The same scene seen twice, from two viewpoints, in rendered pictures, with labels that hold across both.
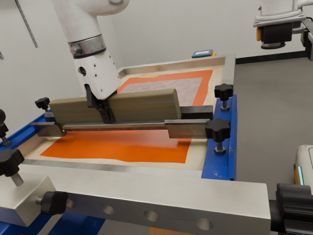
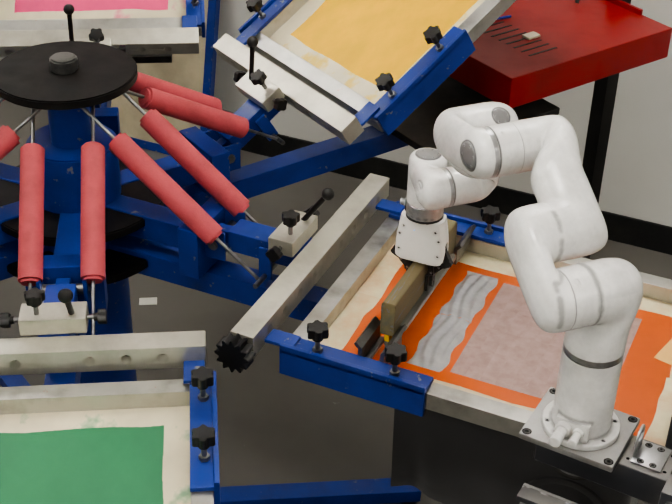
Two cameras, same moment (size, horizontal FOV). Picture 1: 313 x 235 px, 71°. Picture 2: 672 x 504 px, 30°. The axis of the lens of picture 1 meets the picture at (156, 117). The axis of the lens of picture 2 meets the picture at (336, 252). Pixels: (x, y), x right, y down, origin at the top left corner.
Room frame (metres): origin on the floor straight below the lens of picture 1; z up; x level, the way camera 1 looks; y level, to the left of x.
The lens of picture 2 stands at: (0.30, -2.01, 2.48)
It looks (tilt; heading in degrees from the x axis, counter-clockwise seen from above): 33 degrees down; 89
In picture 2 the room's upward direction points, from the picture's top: 2 degrees clockwise
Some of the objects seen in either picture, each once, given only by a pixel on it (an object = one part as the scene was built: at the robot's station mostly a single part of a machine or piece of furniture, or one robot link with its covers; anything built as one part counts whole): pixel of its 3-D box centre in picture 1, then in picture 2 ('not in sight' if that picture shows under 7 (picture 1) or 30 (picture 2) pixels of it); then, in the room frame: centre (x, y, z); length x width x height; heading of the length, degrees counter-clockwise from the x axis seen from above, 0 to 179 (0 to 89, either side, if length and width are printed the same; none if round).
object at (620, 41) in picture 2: not in sight; (535, 38); (0.91, 1.29, 1.06); 0.61 x 0.46 x 0.12; 36
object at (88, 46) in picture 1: (85, 45); (421, 205); (0.51, 0.12, 1.20); 0.09 x 0.07 x 0.03; 156
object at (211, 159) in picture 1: (223, 138); (355, 373); (0.38, -0.13, 0.98); 0.30 x 0.05 x 0.07; 156
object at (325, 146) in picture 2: not in sight; (317, 155); (0.30, 0.85, 0.91); 1.34 x 0.41 x 0.08; 36
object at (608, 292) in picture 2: not in sight; (595, 308); (0.73, -0.46, 1.37); 0.13 x 0.10 x 0.16; 21
